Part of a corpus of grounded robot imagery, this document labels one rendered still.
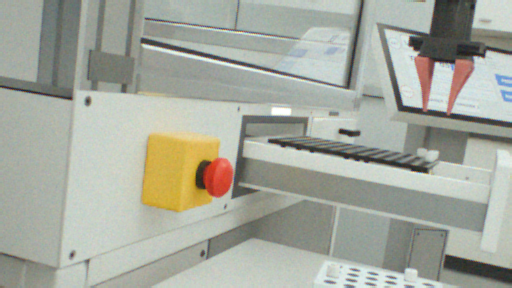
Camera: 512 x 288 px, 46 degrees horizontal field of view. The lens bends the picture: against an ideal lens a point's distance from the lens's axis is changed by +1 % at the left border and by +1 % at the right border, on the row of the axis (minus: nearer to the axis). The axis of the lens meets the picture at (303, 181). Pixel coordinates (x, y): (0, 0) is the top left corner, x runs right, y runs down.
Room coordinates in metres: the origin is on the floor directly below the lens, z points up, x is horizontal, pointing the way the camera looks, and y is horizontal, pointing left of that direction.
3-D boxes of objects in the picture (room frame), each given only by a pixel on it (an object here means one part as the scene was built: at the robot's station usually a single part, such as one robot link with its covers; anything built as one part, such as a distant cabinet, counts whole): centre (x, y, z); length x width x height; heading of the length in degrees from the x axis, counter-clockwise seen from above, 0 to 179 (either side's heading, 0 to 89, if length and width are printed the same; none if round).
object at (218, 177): (0.58, 0.09, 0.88); 0.04 x 0.03 x 0.04; 163
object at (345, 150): (0.88, -0.07, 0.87); 0.22 x 0.18 x 0.06; 73
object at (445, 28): (0.86, -0.17, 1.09); 0.10 x 0.07 x 0.07; 71
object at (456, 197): (0.88, -0.06, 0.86); 0.40 x 0.26 x 0.06; 73
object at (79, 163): (1.09, 0.49, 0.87); 1.02 x 0.95 x 0.14; 163
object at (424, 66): (0.86, -0.17, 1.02); 0.07 x 0.07 x 0.09; 71
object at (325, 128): (1.21, -0.05, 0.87); 0.29 x 0.02 x 0.11; 163
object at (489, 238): (0.82, -0.27, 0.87); 0.29 x 0.02 x 0.11; 163
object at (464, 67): (0.86, -0.17, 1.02); 0.07 x 0.07 x 0.09; 71
